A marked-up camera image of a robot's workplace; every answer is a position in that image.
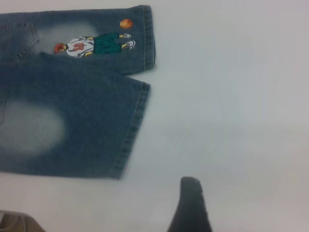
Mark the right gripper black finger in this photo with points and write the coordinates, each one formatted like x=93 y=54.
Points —
x=192 y=210

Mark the blue denim shorts basketball print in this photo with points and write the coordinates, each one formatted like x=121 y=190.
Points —
x=72 y=96

